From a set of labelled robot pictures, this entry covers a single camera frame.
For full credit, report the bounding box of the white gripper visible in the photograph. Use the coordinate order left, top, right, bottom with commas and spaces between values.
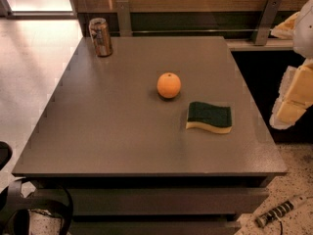
269, 0, 313, 129

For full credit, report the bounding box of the black chair base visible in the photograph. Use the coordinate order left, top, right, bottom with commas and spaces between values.
0, 141, 74, 235

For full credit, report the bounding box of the green and yellow sponge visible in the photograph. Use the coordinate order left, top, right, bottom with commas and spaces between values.
186, 102, 233, 134

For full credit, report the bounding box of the white power strip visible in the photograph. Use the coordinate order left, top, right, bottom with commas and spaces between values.
255, 195, 307, 228

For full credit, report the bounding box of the grey cabinet drawer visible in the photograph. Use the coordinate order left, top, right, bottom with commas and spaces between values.
32, 187, 270, 216
69, 221, 241, 235

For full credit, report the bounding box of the orange soda can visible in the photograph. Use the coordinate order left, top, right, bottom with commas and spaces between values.
89, 18, 112, 57

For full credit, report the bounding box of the left metal wall bracket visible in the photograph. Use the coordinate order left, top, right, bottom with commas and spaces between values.
116, 0, 132, 37

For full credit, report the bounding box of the orange fruit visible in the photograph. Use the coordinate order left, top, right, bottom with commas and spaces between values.
156, 72, 181, 99

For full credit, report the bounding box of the lower grey cabinet drawer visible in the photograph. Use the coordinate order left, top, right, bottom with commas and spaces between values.
69, 221, 241, 235

